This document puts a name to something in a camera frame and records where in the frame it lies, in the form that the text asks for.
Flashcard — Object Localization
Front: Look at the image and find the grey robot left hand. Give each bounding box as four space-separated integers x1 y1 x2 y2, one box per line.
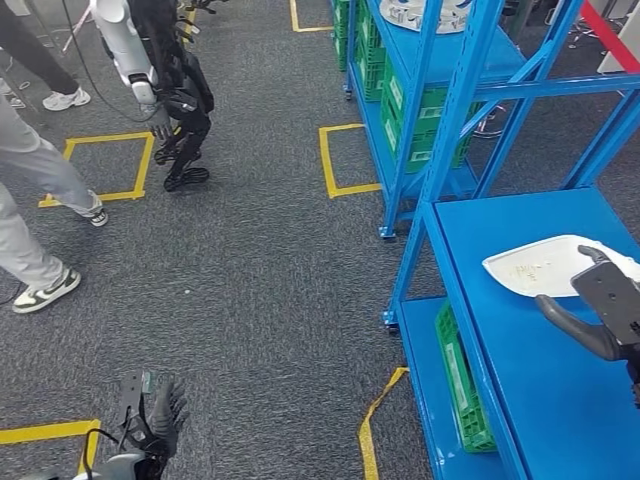
149 378 189 458

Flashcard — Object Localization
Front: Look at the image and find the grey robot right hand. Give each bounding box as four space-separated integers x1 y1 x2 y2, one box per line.
534 245 623 362

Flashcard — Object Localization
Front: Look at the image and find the white plastic shell part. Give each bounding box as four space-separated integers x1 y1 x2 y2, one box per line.
482 233 640 299

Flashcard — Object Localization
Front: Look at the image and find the blue metal shelf rack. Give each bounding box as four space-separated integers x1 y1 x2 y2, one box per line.
330 0 531 240
382 0 640 480

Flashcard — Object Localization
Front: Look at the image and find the yellow floor tape square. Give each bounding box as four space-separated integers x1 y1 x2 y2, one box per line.
290 0 335 33
38 131 156 209
0 419 102 475
318 123 383 200

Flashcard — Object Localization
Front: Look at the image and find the green plastic crate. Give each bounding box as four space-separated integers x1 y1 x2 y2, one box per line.
355 0 387 102
380 99 473 176
435 301 497 455
382 56 485 134
332 0 351 72

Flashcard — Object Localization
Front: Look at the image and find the chrome stool base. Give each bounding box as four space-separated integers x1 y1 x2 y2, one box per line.
473 104 507 140

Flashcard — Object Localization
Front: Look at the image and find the white desk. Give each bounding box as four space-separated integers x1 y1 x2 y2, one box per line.
597 33 640 75

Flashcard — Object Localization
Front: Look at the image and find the red barrier tape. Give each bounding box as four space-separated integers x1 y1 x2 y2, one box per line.
580 0 640 74

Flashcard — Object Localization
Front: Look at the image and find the black white humanoid robot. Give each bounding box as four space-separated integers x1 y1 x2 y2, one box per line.
91 0 216 193

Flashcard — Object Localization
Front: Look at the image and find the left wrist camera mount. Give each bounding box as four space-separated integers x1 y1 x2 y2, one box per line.
118 369 158 452

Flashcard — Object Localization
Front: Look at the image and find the white round ring part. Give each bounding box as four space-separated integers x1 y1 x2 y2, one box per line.
379 0 473 36

